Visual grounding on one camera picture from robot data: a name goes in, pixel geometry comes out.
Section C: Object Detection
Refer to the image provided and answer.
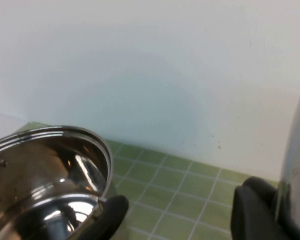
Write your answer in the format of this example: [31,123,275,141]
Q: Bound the stainless steel pot black handles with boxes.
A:
[0,124,130,240]

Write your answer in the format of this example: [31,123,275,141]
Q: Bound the green checked table mat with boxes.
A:
[14,121,281,240]

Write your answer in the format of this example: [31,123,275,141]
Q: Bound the steel pot lid black knob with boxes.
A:
[231,74,300,240]

